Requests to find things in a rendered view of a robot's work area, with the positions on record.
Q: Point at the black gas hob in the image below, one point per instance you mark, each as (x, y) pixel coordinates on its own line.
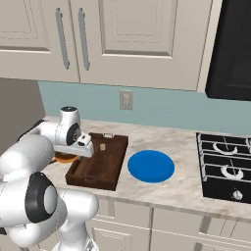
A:
(225, 170)

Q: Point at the blue round plate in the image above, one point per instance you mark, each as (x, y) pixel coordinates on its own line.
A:
(151, 166)

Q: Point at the black microwave oven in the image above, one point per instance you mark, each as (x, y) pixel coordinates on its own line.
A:
(233, 52)

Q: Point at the small tan block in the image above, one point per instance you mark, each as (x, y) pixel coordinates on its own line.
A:
(103, 147)

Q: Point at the beige wall socket plate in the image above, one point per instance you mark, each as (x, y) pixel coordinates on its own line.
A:
(126, 99)

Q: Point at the beige wall cupboard door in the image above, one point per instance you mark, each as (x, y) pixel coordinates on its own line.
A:
(29, 36)
(140, 42)

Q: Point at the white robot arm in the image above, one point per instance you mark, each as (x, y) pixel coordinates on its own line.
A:
(39, 183)

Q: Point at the dark brown wooden tray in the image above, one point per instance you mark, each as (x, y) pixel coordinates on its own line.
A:
(101, 165)

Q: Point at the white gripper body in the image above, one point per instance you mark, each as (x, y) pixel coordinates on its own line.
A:
(76, 151)

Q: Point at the grey tall appliance side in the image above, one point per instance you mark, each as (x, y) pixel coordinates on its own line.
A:
(19, 104)

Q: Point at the orange round plate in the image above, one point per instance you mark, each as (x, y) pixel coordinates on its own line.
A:
(65, 159)

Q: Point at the beige drawer front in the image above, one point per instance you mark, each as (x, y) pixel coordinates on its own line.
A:
(183, 224)
(130, 212)

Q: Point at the white hob knob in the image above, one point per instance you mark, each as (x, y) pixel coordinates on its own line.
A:
(237, 195)

